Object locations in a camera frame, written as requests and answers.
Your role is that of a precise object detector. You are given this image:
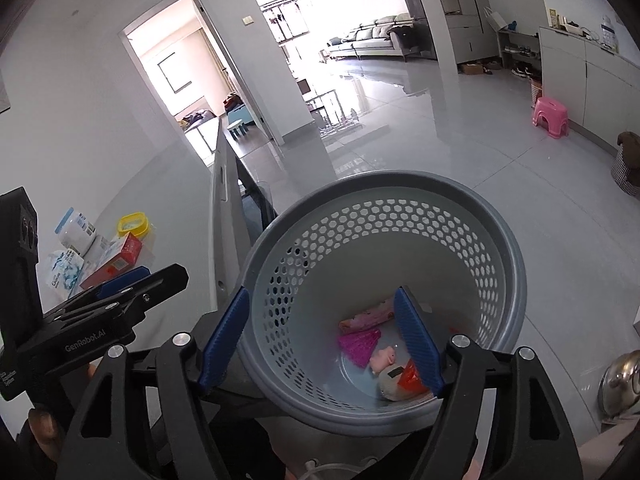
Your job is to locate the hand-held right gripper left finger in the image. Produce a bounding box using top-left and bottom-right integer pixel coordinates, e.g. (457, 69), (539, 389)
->
(62, 287), (251, 480)

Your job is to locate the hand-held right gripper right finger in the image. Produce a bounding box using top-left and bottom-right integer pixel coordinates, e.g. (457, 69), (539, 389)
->
(394, 285), (583, 480)

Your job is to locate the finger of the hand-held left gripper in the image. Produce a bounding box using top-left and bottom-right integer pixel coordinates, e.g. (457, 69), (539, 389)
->
(60, 266), (152, 311)
(42, 263), (190, 333)

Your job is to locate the red toothpaste box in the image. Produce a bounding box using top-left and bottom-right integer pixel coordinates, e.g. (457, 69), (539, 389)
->
(79, 232), (146, 291)

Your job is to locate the small pink pig toy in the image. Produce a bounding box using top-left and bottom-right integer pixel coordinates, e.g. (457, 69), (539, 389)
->
(369, 346), (399, 376)

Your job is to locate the red plastic bag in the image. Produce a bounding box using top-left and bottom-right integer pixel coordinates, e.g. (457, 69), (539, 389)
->
(397, 357), (432, 395)

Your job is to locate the pink snack packet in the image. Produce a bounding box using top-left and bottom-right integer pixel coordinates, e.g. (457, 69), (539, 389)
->
(339, 297), (396, 336)

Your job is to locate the beige plush toy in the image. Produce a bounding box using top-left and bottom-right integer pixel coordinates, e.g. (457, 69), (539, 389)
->
(376, 365), (423, 402)

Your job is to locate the grey perforated plastic basket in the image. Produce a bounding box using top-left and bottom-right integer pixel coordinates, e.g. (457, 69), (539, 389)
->
(235, 170), (528, 433)

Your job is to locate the person's left hand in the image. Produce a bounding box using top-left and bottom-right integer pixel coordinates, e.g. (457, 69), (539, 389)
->
(20, 408), (71, 463)

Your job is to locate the yellow plastic container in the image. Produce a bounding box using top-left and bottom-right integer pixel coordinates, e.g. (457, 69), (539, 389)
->
(116, 212), (153, 238)

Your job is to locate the blue white tissue pack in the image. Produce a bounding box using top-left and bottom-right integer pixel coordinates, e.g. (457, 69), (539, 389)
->
(47, 249), (86, 297)

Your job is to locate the white jar with blue lid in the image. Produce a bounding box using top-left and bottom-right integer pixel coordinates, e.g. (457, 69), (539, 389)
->
(54, 206), (98, 256)

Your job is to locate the pink plastic stool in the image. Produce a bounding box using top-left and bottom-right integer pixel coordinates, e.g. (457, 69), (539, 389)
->
(531, 96), (571, 140)

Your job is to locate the woven basket with brown item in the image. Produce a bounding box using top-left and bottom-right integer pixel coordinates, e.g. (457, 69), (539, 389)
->
(611, 131), (640, 193)

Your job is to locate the cardboard box with shoes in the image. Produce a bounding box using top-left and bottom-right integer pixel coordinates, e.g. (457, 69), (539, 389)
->
(460, 60), (503, 76)

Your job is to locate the open shoe rack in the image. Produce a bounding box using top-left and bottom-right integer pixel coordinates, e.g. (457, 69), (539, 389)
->
(497, 27), (543, 81)

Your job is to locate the grey sofa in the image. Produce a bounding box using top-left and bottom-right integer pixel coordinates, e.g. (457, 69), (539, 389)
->
(325, 12), (433, 63)

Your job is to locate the white low cabinet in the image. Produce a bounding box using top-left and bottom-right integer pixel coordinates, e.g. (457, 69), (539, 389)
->
(539, 25), (640, 161)

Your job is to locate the white paper bag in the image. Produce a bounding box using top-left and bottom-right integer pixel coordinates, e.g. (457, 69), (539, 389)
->
(482, 7), (508, 33)

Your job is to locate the tall dark cabinet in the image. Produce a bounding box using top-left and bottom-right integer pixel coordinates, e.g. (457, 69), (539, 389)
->
(395, 0), (438, 58)

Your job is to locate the white cable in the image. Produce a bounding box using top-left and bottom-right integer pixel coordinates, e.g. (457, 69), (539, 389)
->
(300, 457), (381, 480)

